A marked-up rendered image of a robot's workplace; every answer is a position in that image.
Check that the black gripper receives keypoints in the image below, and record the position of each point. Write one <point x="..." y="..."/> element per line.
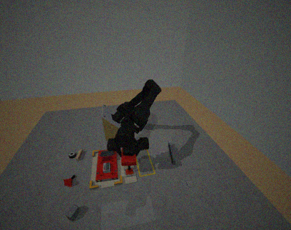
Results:
<point x="142" y="142"/>

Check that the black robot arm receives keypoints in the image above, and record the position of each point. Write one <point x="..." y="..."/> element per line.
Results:
<point x="131" y="114"/>

